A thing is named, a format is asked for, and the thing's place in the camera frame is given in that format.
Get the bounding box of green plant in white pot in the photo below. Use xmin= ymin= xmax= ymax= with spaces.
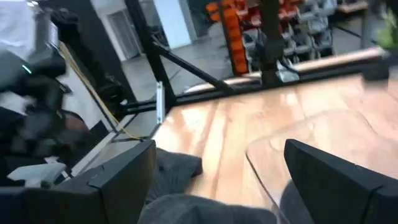
xmin=375 ymin=8 xmax=398 ymax=51

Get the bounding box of black diagonal frame brace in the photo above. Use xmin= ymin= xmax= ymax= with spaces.
xmin=153 ymin=42 xmax=233 ymax=93

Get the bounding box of white building column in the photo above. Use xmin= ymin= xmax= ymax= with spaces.
xmin=152 ymin=0 xmax=193 ymax=49

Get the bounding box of orange storage bin rack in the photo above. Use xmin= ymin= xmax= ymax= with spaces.
xmin=205 ymin=0 xmax=339 ymax=77

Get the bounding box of white flat object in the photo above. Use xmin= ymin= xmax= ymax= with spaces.
xmin=6 ymin=161 xmax=67 ymax=189

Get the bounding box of clear plastic bin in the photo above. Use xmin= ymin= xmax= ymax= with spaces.
xmin=244 ymin=108 xmax=398 ymax=224

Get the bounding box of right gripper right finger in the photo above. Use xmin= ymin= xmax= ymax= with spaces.
xmin=283 ymin=139 xmax=398 ymax=224

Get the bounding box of black table edge rail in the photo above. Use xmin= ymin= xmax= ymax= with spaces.
xmin=120 ymin=49 xmax=391 ymax=115

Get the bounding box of white aluminium bracket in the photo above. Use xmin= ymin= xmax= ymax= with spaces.
xmin=155 ymin=80 xmax=166 ymax=125

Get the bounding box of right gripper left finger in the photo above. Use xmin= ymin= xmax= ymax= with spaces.
xmin=0 ymin=139 xmax=156 ymax=224

